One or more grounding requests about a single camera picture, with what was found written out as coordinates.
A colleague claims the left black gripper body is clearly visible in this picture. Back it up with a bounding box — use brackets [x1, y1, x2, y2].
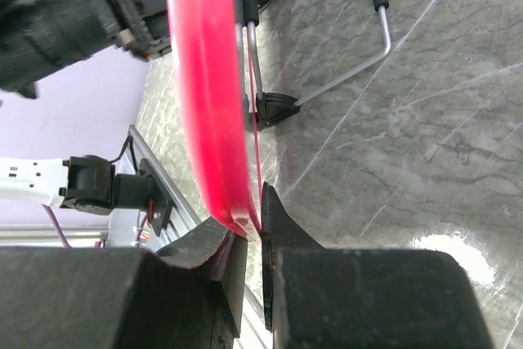
[1, 0, 172, 100]

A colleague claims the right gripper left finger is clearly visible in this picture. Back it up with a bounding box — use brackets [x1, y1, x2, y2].
[1, 219, 247, 348]

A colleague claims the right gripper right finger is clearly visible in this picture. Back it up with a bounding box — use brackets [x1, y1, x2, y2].
[261, 185, 494, 348]

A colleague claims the pink framed whiteboard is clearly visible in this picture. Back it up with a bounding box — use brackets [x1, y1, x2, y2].
[168, 0, 261, 240]

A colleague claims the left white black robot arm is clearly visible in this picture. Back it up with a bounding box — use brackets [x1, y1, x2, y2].
[1, 47, 153, 230]

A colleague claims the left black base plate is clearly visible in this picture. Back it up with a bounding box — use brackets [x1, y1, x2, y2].
[139, 159, 174, 236]

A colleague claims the metal wire whiteboard stand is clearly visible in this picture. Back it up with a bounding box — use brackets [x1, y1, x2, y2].
[233, 0, 393, 132]

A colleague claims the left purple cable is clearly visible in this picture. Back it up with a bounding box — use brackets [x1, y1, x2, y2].
[40, 204, 73, 248]

